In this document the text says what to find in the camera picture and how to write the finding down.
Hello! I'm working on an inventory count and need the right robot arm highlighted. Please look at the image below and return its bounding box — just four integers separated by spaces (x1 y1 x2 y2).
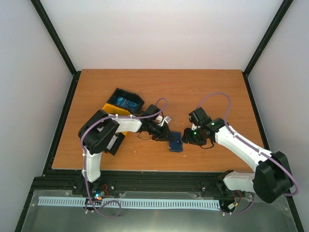
182 107 296 203

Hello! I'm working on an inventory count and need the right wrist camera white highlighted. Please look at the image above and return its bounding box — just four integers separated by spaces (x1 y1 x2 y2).
191 123 197 131

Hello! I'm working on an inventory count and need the blue cards stack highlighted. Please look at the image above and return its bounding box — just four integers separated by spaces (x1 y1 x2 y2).
115 97 138 111

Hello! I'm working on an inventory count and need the yellow bin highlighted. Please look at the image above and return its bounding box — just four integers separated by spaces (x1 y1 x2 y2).
102 103 131 116

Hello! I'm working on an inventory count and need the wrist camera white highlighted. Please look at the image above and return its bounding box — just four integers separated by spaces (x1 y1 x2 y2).
156 116 171 127
191 123 197 131

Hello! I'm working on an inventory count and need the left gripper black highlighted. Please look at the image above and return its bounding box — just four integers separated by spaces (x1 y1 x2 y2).
147 121 175 142

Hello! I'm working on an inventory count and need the black frame post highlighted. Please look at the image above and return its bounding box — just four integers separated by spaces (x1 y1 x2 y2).
30 0 77 76
242 0 294 78

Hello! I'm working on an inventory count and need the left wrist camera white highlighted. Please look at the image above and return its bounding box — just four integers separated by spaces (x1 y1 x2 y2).
156 116 171 127

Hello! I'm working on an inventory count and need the black frame post left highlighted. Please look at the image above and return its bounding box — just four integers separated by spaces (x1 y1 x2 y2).
30 0 77 76

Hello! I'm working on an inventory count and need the black frame post right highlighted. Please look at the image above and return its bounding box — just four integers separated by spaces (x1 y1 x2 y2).
242 0 294 78

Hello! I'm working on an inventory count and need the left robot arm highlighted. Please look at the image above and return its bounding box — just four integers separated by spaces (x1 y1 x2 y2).
78 104 171 195

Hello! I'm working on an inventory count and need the light blue cable duct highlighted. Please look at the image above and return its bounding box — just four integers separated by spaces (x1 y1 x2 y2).
38 196 220 211

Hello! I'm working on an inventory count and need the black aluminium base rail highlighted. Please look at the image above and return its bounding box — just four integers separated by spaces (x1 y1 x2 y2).
30 170 254 200

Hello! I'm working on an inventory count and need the blue leather card holder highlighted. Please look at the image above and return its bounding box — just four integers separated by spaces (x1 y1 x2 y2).
169 131 183 152

